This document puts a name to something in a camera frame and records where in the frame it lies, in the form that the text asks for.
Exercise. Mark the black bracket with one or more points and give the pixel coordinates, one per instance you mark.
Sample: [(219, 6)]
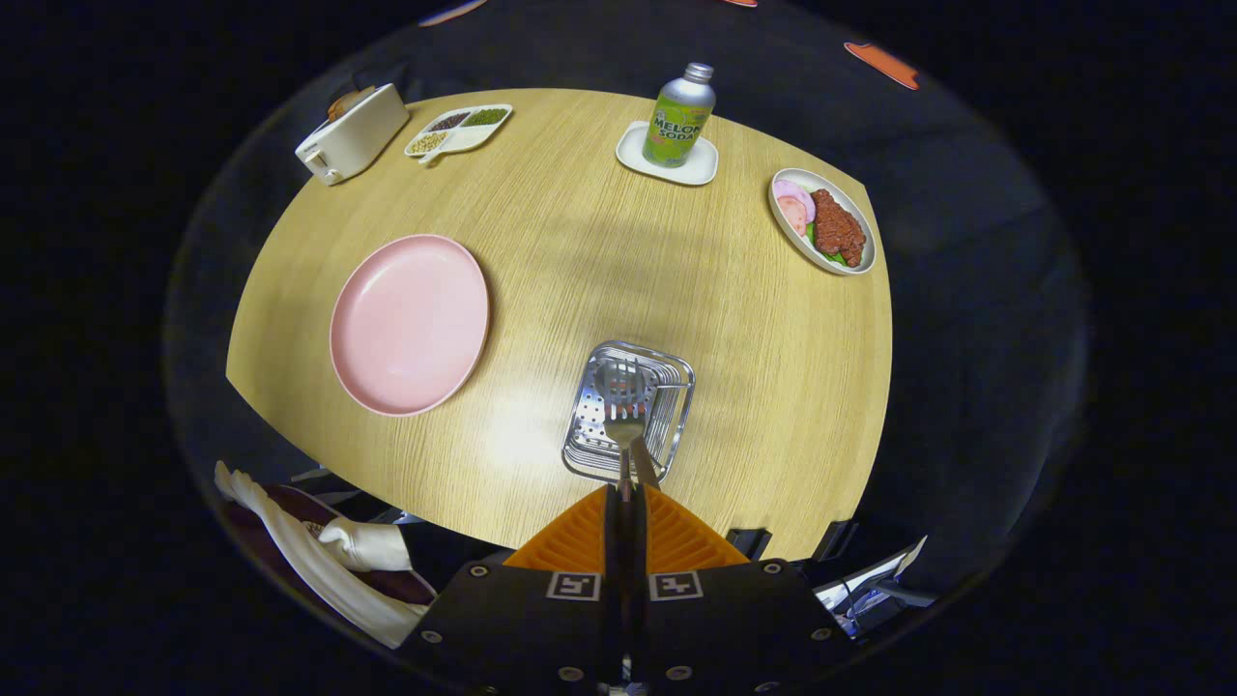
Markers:
[(749, 543), (833, 541)]

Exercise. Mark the white oval food plate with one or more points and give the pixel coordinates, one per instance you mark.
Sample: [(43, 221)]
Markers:
[(807, 179)]

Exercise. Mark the white divided dish with beans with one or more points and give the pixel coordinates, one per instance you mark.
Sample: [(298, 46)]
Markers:
[(474, 138)]

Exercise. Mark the green lettuce leaf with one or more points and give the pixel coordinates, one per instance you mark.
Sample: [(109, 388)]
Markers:
[(829, 256)]

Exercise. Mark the person's dark red clothing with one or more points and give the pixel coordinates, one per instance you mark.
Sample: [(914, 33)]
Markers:
[(280, 503)]

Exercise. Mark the brown toast slice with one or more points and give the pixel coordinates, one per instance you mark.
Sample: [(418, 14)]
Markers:
[(346, 101)]

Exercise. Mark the pink ham slices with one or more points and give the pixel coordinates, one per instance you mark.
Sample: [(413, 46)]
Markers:
[(794, 208)]

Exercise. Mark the pink round plate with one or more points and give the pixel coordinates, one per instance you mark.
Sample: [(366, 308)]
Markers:
[(411, 324)]

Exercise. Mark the white square coaster tray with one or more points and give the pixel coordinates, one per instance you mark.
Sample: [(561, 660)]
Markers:
[(698, 169)]

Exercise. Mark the red-brown meat piece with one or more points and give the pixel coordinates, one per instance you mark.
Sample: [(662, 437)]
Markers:
[(836, 230)]

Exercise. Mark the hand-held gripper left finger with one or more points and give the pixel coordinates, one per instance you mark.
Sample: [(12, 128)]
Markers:
[(611, 541)]

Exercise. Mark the white toaster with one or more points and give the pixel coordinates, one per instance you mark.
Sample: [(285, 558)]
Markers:
[(358, 135)]

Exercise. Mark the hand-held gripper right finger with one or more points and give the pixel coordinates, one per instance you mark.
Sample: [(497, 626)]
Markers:
[(641, 541)]

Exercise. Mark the green soda bottle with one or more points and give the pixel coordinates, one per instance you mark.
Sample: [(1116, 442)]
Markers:
[(676, 121)]

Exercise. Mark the person's white clothing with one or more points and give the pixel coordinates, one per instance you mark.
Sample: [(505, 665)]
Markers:
[(290, 551)]

